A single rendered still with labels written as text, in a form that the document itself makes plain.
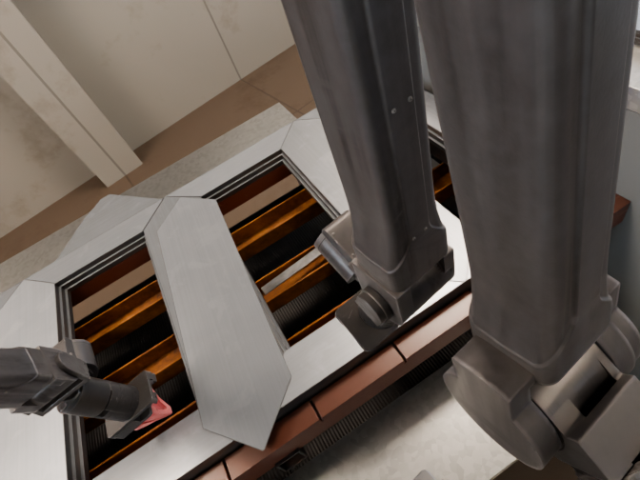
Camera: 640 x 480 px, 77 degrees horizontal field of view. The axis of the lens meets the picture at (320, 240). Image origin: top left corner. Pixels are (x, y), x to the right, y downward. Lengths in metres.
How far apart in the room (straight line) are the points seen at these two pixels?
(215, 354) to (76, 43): 2.69
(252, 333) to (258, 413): 0.16
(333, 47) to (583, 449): 0.25
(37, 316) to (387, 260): 1.06
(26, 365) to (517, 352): 0.56
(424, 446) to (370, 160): 0.70
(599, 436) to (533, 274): 0.12
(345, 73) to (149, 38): 3.18
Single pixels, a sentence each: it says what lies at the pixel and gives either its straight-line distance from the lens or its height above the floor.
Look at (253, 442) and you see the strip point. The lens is 0.76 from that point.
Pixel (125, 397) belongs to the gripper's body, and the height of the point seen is 0.98.
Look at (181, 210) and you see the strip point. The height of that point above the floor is 0.85.
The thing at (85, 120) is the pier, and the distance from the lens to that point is 3.13.
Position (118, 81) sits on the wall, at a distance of 3.37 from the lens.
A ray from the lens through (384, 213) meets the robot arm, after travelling 0.27.
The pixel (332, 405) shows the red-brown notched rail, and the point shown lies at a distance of 0.76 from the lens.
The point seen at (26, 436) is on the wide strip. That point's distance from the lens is 1.08.
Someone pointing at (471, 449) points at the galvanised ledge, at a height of 0.68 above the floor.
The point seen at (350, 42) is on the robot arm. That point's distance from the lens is 0.20.
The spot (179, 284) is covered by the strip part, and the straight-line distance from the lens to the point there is 1.01.
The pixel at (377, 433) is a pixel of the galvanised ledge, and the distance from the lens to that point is 0.89.
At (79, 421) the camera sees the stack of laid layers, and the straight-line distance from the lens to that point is 1.03.
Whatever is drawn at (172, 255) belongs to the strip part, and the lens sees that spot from 1.08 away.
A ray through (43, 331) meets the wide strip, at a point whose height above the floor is 0.85.
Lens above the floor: 1.54
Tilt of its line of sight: 48 degrees down
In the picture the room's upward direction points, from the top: 25 degrees counter-clockwise
